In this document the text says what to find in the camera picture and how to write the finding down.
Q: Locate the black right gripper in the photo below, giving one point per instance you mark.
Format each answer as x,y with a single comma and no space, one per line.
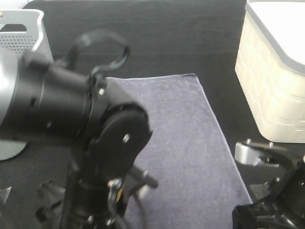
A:
279,204

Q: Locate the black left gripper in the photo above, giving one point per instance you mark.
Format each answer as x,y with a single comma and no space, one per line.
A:
93,199

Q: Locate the grey-purple towel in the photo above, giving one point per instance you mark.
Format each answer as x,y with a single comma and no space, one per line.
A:
199,183

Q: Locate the left robot arm black grey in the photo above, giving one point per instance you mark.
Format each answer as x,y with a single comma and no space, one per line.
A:
105,128

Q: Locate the left clear tape strip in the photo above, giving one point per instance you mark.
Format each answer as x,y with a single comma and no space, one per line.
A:
4,194

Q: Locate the white storage bin grey rim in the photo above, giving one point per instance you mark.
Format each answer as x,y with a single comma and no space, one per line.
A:
270,67

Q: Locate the grey perforated laundry basket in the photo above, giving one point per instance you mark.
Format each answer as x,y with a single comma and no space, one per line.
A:
14,43

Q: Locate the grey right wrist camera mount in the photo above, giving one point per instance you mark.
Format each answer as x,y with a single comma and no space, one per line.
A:
247,155

